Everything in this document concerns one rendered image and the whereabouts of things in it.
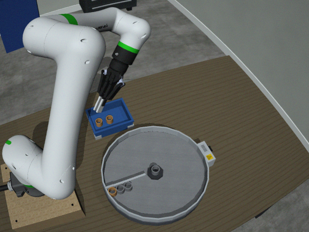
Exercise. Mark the blue square tray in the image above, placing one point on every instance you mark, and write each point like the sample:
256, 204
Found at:
122, 119

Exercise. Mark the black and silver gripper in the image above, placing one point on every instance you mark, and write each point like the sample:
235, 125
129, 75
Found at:
108, 80

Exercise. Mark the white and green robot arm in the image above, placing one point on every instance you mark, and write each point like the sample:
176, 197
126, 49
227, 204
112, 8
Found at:
75, 43

